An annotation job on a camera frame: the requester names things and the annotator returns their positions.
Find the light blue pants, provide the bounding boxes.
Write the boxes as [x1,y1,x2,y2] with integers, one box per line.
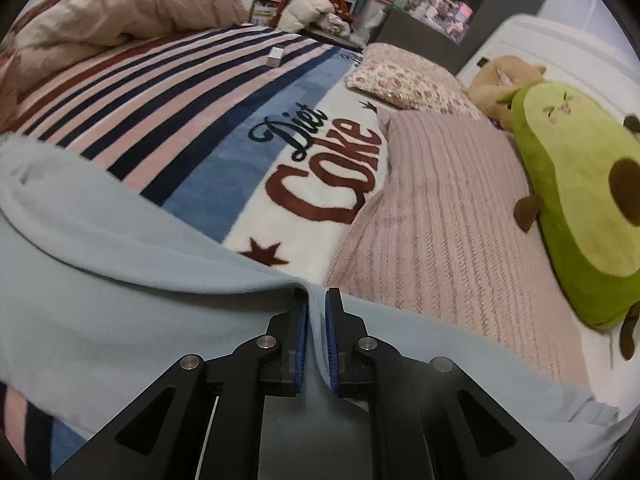
[0,131,622,480]

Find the pink knitted pillow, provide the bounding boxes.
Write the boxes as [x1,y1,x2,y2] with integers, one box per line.
[326,112,588,385]

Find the striped Diet Coke blanket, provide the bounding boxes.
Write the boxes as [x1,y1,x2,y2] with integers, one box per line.
[1,25,388,479]

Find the green avocado plush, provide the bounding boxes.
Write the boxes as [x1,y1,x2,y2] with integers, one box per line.
[500,81,639,360]

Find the tan plush toy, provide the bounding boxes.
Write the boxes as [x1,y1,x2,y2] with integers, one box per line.
[466,55,547,131]

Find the floral pillow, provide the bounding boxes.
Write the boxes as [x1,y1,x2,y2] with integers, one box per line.
[344,42,486,120]

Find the small white box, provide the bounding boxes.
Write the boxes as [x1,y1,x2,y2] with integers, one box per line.
[265,47,284,68]

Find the dark desk with clutter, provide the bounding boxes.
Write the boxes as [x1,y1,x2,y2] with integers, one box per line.
[370,0,544,74]

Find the pink checked duvet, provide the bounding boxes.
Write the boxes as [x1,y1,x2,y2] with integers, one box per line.
[1,0,247,131]

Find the cream puffer jacket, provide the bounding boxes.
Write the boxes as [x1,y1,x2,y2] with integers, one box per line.
[274,0,350,38]

